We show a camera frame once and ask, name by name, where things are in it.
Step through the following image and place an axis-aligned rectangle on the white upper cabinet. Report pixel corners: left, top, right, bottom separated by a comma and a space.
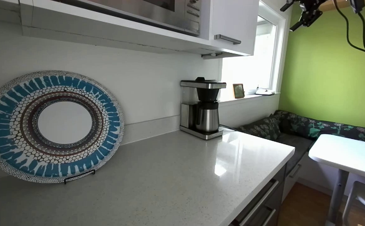
0, 0, 260, 60

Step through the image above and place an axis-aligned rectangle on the silver cabinet door handle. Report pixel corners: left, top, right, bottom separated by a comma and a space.
214, 34, 242, 45

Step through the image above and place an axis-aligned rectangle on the black wire plate stand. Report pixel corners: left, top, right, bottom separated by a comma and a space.
63, 169, 96, 185

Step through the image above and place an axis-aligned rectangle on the white cabinet door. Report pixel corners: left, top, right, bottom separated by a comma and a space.
207, 0, 260, 57

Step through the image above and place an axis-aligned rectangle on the white object on sill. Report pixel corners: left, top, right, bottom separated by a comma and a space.
254, 87, 276, 96

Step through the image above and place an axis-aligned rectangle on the grey drawer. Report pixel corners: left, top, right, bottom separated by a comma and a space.
230, 164, 287, 226

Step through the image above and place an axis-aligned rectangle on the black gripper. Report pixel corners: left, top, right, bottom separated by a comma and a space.
280, 0, 327, 32

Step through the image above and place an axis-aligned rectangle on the steel coffee maker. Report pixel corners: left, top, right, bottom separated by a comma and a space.
179, 77, 227, 140

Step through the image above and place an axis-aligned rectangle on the silver bench drawer handle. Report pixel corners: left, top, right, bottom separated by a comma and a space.
288, 164, 302, 179

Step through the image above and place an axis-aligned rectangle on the white chair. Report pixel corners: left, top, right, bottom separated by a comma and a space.
342, 180, 365, 226

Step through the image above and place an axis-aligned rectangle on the window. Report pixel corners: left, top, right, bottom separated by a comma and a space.
221, 1, 287, 102

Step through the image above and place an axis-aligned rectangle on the steel microwave door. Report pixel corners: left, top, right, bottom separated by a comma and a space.
51, 0, 187, 32

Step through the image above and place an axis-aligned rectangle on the grey bench seat cushion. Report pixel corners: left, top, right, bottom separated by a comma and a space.
275, 132, 316, 175

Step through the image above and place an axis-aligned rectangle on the white bench drawer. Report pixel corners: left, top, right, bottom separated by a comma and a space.
281, 159, 305, 203

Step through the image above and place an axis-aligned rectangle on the dark floral pillow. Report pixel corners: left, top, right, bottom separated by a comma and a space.
237, 114, 281, 141

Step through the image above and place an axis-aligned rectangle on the long floral back cushion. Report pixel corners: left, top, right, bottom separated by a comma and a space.
273, 110, 365, 145

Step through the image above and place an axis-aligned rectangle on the small under-cabinet light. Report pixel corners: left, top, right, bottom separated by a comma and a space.
201, 52, 223, 60

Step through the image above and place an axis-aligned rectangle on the steel coffee carafe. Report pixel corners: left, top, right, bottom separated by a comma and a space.
195, 101, 220, 133

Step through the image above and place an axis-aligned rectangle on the blue patterned decorative plate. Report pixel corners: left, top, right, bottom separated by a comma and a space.
0, 70, 125, 184

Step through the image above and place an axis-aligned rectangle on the white table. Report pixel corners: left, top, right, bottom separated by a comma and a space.
308, 134, 365, 226

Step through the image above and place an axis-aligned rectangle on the small picture frame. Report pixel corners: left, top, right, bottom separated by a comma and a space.
232, 83, 245, 99

